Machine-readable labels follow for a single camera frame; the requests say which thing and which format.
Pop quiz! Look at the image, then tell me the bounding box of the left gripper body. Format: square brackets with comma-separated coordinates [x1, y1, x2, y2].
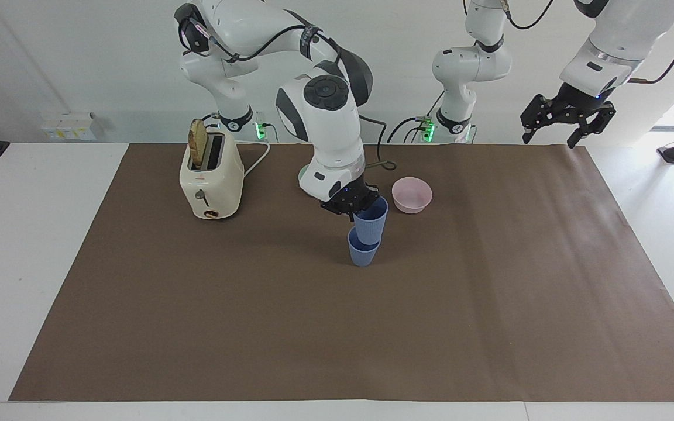
[551, 82, 608, 116]

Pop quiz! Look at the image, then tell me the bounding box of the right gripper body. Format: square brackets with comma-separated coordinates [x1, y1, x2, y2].
[329, 180, 375, 209]

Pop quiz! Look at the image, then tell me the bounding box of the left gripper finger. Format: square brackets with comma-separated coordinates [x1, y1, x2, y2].
[520, 94, 561, 144]
[567, 101, 617, 149]

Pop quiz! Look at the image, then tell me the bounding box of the blue ribbed cup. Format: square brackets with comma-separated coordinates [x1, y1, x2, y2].
[347, 227, 381, 268]
[353, 196, 389, 246]

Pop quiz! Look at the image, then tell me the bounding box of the pink bowl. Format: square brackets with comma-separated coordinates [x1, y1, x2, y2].
[391, 177, 434, 215]

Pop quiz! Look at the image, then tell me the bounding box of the cream toaster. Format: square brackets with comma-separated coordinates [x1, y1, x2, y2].
[179, 126, 245, 221]

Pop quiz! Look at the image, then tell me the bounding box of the toast slice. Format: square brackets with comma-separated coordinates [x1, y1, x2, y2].
[188, 119, 208, 171]

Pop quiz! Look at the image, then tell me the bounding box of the black cable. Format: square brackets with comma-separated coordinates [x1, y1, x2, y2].
[628, 6, 674, 84]
[358, 113, 397, 172]
[463, 0, 555, 30]
[178, 3, 343, 65]
[386, 88, 446, 144]

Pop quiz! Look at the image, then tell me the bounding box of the white toaster cord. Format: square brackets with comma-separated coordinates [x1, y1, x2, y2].
[236, 139, 271, 180]

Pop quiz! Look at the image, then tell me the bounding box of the white wall socket strip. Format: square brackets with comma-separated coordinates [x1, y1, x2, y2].
[41, 112, 97, 142]

